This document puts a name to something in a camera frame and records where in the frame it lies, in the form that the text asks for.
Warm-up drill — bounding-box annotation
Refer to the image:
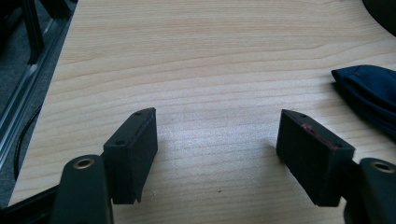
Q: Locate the dark blue cloth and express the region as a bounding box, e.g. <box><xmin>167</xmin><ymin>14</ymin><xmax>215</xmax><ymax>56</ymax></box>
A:
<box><xmin>331</xmin><ymin>64</ymin><xmax>396</xmax><ymax>138</ymax></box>

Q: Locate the metal frame rail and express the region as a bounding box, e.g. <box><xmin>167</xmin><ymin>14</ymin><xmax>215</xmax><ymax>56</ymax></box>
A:
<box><xmin>0</xmin><ymin>12</ymin><xmax>76</xmax><ymax>171</ymax></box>

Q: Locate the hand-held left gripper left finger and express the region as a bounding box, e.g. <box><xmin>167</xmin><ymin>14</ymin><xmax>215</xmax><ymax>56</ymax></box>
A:
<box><xmin>103</xmin><ymin>107</ymin><xmax>159</xmax><ymax>205</ymax></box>

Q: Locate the black round object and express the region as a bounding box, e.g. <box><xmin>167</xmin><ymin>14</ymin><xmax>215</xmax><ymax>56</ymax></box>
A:
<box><xmin>361</xmin><ymin>0</ymin><xmax>396</xmax><ymax>37</ymax></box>

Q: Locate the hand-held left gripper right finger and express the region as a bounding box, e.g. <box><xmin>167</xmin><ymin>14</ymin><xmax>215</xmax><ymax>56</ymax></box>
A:
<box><xmin>276</xmin><ymin>108</ymin><xmax>356</xmax><ymax>207</ymax></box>

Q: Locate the black cable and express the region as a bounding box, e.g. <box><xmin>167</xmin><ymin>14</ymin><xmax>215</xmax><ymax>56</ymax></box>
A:
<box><xmin>13</xmin><ymin>105</ymin><xmax>43</xmax><ymax>182</ymax></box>

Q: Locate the black metal stand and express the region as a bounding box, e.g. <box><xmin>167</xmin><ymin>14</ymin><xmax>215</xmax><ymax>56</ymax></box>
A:
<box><xmin>19</xmin><ymin>0</ymin><xmax>73</xmax><ymax>65</ymax></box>

